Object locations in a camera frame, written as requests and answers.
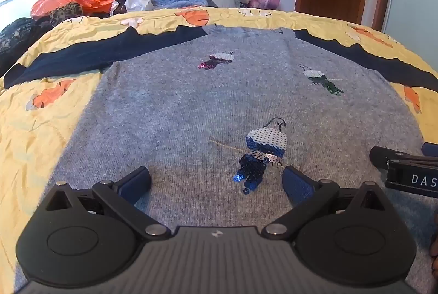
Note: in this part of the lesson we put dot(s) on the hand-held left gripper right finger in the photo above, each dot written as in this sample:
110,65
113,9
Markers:
297,185

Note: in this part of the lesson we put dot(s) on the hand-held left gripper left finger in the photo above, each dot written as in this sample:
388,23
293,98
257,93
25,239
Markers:
137,183

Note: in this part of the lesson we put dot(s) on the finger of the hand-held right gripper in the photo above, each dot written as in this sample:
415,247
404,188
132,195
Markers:
379,157
431,148

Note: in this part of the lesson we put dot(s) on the grey sequin bird sweater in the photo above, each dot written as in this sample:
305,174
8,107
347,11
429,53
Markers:
178,109

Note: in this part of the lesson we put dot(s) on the person's right hand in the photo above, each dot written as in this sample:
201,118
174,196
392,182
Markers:
435,259

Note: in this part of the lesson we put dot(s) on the yellow floral bedspread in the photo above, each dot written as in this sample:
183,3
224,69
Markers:
41,143

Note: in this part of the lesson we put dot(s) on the white crumpled cloth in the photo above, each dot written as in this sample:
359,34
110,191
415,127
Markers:
137,1

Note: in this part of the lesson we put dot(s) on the leopard print cloth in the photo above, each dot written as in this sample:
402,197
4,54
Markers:
66,11

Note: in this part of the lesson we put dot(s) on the light blue towel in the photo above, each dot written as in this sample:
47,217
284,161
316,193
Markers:
178,1

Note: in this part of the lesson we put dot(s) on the black lace cloth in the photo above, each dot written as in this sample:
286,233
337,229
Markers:
17,37

